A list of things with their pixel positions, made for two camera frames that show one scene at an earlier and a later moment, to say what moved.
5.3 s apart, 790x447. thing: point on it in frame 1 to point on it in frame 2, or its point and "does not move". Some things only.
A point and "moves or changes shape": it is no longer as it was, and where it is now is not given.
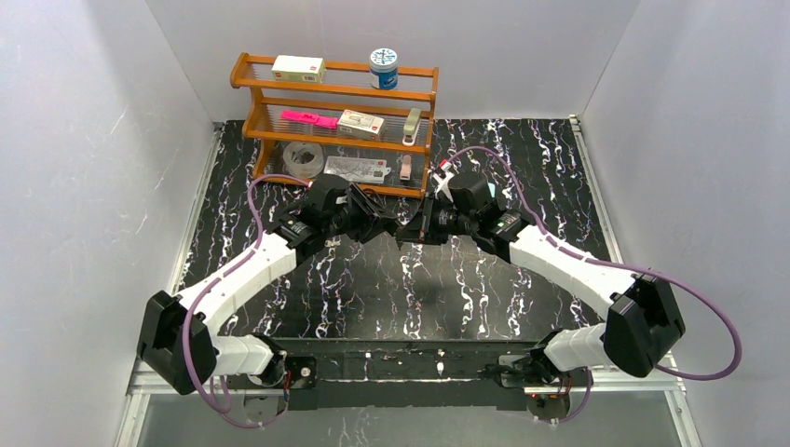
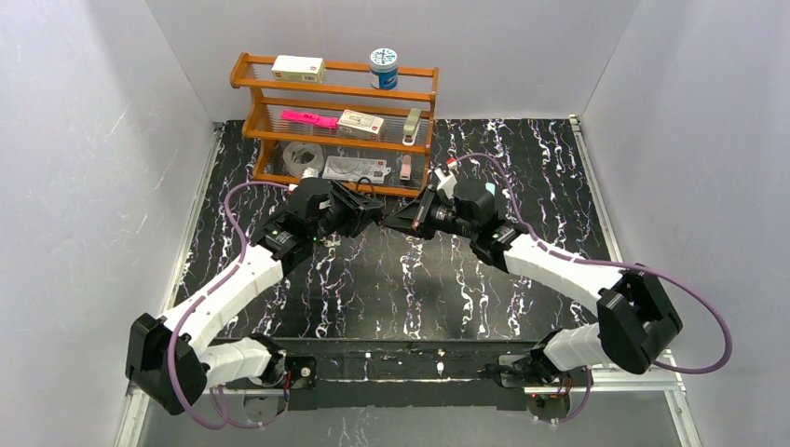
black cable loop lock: [388, 217] moves or changes shape
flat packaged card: [358, 169] does not move
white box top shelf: [299, 68] does not move
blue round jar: [384, 69] does not move
